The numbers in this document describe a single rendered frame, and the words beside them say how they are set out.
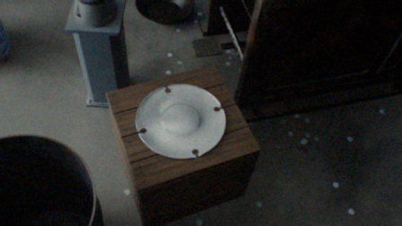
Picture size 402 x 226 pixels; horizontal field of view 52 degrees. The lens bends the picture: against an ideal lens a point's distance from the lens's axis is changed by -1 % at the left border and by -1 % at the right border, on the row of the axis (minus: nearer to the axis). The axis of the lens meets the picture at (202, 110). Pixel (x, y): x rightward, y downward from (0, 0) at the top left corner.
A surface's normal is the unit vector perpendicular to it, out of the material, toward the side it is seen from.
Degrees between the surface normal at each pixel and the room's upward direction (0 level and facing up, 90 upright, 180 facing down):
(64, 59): 0
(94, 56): 90
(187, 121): 0
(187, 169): 0
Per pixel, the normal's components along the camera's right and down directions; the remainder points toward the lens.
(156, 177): 0.07, -0.58
